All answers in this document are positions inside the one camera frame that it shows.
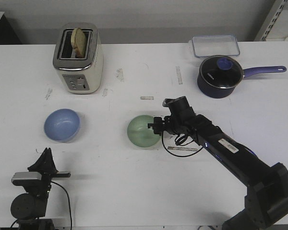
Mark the black box at left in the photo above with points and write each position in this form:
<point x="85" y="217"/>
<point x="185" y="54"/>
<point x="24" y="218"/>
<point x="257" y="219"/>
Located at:
<point x="7" y="34"/>

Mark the glass pot lid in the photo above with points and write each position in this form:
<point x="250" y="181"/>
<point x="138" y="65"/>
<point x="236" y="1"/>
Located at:
<point x="221" y="72"/>

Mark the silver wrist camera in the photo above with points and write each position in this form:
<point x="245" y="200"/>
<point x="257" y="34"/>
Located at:
<point x="25" y="178"/>
<point x="169" y="103"/>

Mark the blue bowl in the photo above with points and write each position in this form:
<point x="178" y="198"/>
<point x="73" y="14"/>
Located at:
<point x="62" y="125"/>

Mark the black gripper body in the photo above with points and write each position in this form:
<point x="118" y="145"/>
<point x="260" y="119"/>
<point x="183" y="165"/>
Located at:
<point x="171" y="126"/>
<point x="47" y="177"/>

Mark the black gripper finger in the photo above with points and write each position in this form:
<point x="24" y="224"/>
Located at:
<point x="158" y="131"/>
<point x="41" y="164"/>
<point x="158" y="122"/>
<point x="51" y="164"/>

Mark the white metal shelf rack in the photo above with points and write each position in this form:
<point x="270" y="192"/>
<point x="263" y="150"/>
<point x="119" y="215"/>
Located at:
<point x="275" y="25"/>

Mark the clear plastic food container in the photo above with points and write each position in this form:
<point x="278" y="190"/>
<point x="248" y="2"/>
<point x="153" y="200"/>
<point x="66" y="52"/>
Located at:
<point x="209" y="45"/>

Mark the cream and chrome toaster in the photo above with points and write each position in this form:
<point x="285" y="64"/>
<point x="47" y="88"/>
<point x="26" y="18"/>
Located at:
<point x="79" y="75"/>

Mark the toasted bread slice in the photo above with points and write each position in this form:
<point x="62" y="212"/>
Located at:
<point x="78" y="42"/>

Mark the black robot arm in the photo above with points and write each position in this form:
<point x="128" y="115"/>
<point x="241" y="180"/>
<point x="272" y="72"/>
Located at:
<point x="266" y="201"/>
<point x="30" y="207"/>

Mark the dark blue saucepan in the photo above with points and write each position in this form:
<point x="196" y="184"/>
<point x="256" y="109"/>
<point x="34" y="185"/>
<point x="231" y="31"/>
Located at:
<point x="222" y="93"/>

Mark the green bowl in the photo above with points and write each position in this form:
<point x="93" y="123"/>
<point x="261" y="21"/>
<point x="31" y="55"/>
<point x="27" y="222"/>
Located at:
<point x="140" y="134"/>

